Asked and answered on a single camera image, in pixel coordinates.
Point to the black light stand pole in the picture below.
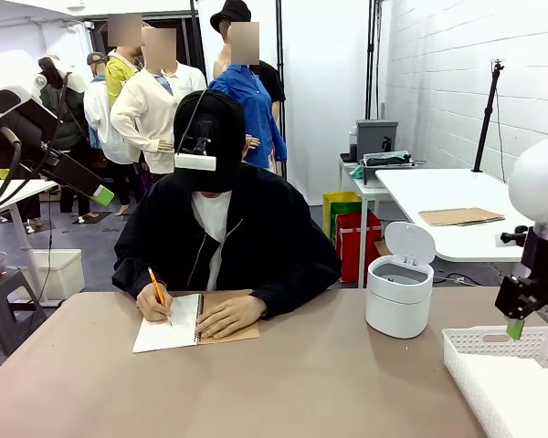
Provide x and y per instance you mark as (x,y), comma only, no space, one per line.
(371,45)
(279,45)

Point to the orange pencil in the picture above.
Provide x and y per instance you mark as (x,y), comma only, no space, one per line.
(155,285)

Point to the person's right hand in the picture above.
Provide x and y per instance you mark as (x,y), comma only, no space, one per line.
(150,305)

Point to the person's right forearm black sleeve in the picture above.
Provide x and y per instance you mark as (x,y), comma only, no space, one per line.
(128,274)

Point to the person in black jacket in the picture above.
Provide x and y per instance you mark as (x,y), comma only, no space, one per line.
(265,237)

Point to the mannequin in black t-shirt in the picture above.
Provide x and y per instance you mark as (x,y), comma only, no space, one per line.
(271,80)

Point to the white lidded trash bin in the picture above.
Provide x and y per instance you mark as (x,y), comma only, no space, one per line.
(397,310)

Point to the large white desk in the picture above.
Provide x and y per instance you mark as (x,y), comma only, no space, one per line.
(438,191)

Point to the mannequin in blue shirt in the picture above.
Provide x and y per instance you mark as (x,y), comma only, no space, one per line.
(258,105)

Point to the black bucket hat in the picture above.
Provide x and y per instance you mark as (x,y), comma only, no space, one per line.
(230,11)

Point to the red bag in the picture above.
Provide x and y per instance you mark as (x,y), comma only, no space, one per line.
(349,246)

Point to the white paper sheet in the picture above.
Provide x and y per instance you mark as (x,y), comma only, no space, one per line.
(507,388)

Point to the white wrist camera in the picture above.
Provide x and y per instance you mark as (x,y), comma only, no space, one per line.
(75,81)
(513,237)

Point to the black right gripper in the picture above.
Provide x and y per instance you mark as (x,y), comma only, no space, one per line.
(545,260)

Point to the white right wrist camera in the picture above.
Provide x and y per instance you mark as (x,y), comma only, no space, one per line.
(513,237)

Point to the black tripod with camera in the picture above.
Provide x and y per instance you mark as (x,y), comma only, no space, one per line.
(486,118)

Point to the mannequin in cream cardigan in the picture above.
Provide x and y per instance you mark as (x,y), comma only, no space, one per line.
(141,109)

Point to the black cap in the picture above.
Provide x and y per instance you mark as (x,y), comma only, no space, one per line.
(226,146)

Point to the person's left forearm black sleeve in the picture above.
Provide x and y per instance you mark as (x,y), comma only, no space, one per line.
(301,285)

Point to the white head-mounted camera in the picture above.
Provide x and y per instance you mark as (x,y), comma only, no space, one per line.
(195,162)

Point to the brown cardboard sheet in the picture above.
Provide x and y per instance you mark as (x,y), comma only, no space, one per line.
(461,216)

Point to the yellow green bag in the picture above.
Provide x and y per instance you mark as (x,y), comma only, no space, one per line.
(340,198)

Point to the gray plastic stool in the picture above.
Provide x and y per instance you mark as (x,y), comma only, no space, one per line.
(4,283)

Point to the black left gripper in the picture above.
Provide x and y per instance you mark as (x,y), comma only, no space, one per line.
(27,132)

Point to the person's left hand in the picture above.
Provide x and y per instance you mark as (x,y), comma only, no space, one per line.
(230,315)

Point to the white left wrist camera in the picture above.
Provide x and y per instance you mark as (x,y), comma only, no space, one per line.
(75,81)

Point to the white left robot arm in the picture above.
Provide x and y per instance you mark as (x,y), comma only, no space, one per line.
(9,73)

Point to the small white side table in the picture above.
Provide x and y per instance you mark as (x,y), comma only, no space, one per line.
(370,191)

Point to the white spiral notebook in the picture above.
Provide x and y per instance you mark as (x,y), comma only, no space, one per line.
(164,335)

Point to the white perforated plastic basket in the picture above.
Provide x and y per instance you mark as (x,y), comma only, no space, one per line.
(461,342)

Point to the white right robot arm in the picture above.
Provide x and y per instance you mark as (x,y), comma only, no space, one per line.
(539,182)

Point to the gray box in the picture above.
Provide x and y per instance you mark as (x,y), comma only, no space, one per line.
(376,132)

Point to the teal cloth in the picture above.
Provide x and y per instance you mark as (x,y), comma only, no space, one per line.
(357,172)

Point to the gray tray with items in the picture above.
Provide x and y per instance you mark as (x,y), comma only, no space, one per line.
(386,159)

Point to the white storage box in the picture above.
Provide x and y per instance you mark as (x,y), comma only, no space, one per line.
(64,274)

